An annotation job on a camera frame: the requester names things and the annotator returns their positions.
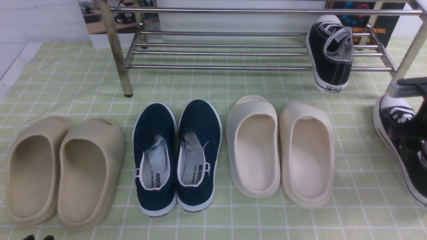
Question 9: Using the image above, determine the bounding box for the left cream foam slide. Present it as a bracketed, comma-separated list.
[226, 95, 281, 198]

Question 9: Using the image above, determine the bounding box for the green checkered cloth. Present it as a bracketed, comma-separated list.
[1, 43, 426, 240]

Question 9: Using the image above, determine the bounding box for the right cream foam slide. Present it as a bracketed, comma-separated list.
[279, 101, 335, 207]

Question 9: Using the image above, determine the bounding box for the navy canvas sneaker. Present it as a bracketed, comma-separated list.
[175, 100, 223, 212]
[132, 103, 177, 217]

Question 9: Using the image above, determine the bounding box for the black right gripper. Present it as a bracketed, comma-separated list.
[389, 77, 427, 134]

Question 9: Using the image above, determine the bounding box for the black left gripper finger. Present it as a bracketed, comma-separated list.
[23, 235, 35, 240]

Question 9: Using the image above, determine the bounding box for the photo poster board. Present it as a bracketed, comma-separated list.
[78, 0, 161, 49]

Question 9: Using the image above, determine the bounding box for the left tan foam slide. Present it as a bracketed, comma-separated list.
[5, 116, 71, 227]

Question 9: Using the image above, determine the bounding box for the left navy canvas sneaker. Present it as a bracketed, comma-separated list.
[132, 103, 177, 217]

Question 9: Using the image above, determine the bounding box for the black canvas sneaker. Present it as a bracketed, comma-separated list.
[373, 94, 426, 207]
[306, 15, 354, 94]

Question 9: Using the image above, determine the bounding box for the tan foam slide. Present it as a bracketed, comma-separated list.
[5, 116, 71, 227]
[57, 118, 125, 229]

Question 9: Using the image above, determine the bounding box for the metal shoe rack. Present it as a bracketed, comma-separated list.
[99, 0, 426, 98]

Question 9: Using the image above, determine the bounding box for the right navy canvas sneaker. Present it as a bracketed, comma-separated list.
[175, 100, 223, 212]

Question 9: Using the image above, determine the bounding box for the cream foam slide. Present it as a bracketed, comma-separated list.
[226, 95, 281, 198]
[279, 101, 335, 207]

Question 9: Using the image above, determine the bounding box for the right tan foam slide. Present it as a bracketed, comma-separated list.
[57, 118, 125, 229]

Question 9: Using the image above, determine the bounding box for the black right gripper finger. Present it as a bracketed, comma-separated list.
[43, 235, 55, 240]

